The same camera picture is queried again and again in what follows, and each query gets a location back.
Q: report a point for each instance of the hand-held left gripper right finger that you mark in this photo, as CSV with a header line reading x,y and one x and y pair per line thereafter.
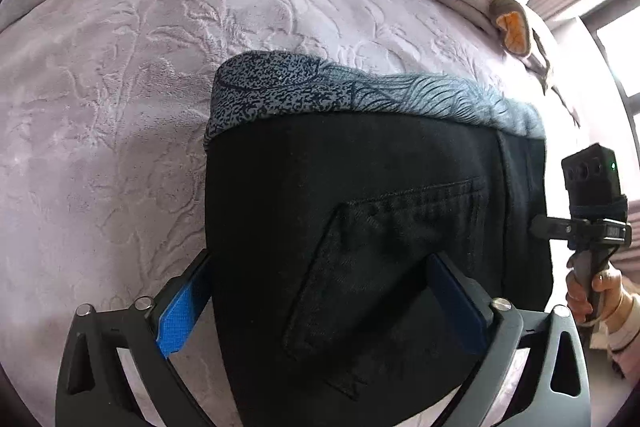
x,y
456,304

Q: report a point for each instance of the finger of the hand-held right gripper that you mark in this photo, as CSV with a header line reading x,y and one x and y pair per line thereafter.
x,y
550,227

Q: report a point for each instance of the person's right forearm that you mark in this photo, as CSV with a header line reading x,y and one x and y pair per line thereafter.
x,y
625,332

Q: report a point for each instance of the window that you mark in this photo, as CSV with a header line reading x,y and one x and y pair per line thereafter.
x,y
625,57

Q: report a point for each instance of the lilac embossed blanket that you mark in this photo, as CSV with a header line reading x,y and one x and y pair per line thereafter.
x,y
110,107

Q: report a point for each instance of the person's right hand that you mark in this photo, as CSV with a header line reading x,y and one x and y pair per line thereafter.
x,y
607,287

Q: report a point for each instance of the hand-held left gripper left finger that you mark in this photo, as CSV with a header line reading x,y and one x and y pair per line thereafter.
x,y
177,319

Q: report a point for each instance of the black pants with grey lining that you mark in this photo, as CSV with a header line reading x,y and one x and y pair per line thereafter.
x,y
360,207

